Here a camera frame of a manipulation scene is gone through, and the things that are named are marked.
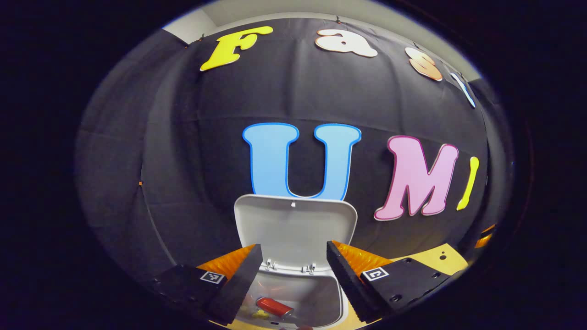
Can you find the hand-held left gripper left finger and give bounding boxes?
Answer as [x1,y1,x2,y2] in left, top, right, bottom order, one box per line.
[151,243,263,325]

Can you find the red pop can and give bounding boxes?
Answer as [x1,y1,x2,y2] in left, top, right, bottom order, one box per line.
[256,297,294,318]

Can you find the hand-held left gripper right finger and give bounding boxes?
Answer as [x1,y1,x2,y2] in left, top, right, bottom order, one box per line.
[327,240,466,323]

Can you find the white desktop garbage bin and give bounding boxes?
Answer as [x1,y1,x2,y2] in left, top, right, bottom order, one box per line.
[233,194,358,330]

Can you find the black backdrop cloth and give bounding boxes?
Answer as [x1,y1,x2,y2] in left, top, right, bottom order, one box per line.
[76,16,512,294]

